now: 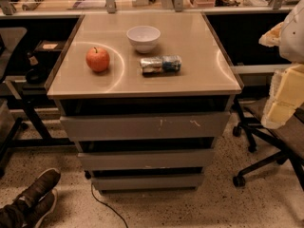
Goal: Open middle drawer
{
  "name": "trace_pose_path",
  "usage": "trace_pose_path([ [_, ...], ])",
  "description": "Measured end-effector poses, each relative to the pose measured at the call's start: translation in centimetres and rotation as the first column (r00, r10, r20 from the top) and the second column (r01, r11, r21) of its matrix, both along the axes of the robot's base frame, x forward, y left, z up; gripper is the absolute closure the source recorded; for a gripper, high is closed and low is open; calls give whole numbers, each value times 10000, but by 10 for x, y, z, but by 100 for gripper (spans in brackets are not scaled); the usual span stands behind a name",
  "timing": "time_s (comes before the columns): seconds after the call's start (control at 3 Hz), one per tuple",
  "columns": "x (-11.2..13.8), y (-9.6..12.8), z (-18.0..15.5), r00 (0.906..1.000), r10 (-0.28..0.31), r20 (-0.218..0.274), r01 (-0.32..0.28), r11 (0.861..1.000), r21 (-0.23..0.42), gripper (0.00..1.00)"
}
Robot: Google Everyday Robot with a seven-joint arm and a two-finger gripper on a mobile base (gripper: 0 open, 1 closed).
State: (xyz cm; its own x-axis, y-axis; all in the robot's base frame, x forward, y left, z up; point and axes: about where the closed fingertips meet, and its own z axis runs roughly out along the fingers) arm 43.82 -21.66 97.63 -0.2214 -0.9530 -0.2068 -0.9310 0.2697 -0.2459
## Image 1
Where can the black office chair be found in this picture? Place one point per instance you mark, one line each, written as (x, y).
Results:
(288, 139)

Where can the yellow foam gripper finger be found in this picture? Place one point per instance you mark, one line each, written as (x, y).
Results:
(286, 95)

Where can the red apple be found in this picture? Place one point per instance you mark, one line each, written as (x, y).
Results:
(97, 59)

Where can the grey drawer cabinet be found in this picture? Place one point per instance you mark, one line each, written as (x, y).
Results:
(205, 82)

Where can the dark sneaker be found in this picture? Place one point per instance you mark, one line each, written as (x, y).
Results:
(43, 208)
(40, 187)

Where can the grey office chair left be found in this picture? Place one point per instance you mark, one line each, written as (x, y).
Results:
(10, 38)

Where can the grey bottom drawer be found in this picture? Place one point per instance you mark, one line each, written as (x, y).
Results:
(153, 182)

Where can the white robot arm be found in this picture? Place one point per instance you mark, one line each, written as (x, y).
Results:
(288, 36)

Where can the crushed silver blue can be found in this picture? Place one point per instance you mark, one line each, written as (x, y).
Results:
(160, 64)

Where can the grey drawer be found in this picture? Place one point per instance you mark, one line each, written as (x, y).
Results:
(146, 159)
(145, 127)
(153, 182)

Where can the white ceramic bowl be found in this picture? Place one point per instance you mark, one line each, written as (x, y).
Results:
(143, 38)

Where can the grey top drawer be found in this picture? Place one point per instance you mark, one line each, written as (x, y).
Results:
(145, 127)

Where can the dark sneaker upper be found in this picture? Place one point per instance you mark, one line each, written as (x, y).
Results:
(40, 187)

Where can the dark sneaker lower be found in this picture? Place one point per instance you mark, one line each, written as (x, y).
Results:
(43, 208)

